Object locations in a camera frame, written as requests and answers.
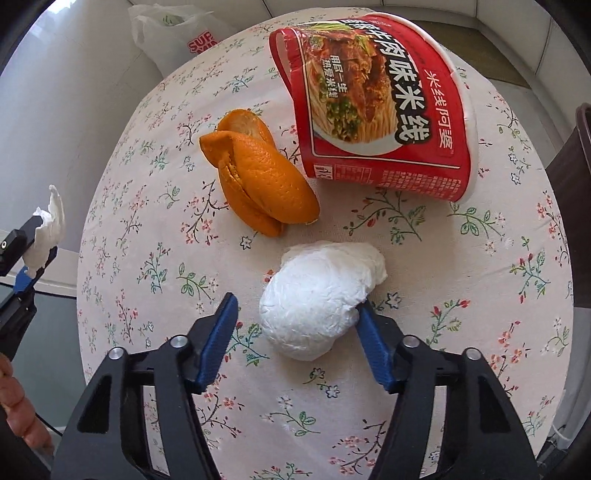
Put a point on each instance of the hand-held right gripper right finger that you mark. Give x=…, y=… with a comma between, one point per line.
x=374, y=350

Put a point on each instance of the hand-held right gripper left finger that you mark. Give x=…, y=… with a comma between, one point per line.
x=217, y=341

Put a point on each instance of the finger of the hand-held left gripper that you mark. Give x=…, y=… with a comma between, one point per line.
x=23, y=284
x=16, y=244

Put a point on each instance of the white tissue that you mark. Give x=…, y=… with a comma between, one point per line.
x=48, y=230

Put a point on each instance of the white tissue ball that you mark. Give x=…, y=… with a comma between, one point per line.
x=314, y=300

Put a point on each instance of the brown trash bin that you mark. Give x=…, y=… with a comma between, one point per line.
x=577, y=184

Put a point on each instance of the person's left hand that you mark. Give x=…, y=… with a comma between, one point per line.
x=16, y=401

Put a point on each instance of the orange peel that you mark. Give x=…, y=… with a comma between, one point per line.
x=272, y=184

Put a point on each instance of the red instant noodle cup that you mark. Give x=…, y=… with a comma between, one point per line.
x=369, y=115

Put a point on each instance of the white plastic bag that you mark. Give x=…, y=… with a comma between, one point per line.
x=184, y=41

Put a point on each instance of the white kitchen cabinet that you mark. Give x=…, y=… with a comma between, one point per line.
x=517, y=11

